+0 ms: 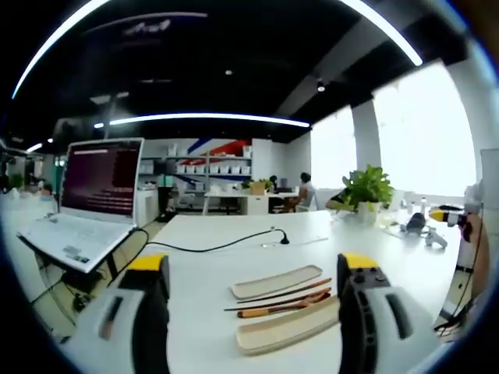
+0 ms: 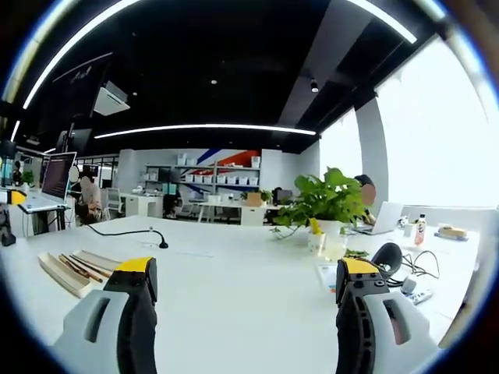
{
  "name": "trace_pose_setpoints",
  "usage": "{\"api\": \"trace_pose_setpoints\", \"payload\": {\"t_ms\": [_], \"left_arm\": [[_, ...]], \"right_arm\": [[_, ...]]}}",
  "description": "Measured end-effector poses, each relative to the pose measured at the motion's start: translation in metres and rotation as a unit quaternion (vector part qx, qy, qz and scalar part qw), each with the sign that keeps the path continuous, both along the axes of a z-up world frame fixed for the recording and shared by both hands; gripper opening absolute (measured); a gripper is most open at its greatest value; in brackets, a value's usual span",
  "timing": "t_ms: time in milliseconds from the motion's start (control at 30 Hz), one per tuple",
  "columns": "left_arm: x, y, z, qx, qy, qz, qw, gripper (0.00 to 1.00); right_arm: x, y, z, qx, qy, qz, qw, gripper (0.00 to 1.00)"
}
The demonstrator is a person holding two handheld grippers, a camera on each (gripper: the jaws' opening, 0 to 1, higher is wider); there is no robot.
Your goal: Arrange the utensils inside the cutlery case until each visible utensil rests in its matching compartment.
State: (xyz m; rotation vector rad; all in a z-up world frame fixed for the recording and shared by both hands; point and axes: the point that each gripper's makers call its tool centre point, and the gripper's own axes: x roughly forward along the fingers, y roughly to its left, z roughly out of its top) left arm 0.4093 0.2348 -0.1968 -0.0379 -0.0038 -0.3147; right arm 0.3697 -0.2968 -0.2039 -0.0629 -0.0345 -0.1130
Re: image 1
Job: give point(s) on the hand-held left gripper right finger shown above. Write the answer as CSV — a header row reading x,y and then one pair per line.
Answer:
x,y
390,331

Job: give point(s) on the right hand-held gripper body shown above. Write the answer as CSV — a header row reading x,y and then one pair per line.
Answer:
x,y
473,196

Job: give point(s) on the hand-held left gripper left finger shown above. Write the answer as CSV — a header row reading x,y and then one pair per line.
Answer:
x,y
117,331

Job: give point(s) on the beige cutlery case tray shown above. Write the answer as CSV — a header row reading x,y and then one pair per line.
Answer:
x,y
288,331

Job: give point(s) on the dark wooden chopstick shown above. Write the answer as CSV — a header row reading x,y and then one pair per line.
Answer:
x,y
284,291
265,304

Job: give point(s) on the beige cutlery case lid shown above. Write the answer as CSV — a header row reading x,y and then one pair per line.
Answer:
x,y
273,282

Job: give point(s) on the wooden spoon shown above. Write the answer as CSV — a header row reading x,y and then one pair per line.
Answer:
x,y
257,312

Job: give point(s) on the white handheld controller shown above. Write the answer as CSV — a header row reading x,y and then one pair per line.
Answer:
x,y
436,238

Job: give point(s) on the grey handheld device on table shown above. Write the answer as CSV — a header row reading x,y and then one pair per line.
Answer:
x,y
416,223

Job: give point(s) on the black laptop stand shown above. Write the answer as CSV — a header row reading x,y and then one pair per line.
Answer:
x,y
78,278

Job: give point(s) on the potted green plant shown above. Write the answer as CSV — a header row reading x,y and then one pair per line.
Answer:
x,y
368,191

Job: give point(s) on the white laptop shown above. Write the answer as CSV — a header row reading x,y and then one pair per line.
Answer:
x,y
97,183

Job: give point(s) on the white office desk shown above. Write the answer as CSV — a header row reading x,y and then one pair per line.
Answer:
x,y
241,198

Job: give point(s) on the shelf with white boxes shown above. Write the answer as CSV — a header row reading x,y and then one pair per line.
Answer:
x,y
210,168

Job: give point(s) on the cardboard box with plant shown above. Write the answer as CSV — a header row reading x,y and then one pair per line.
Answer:
x,y
258,187

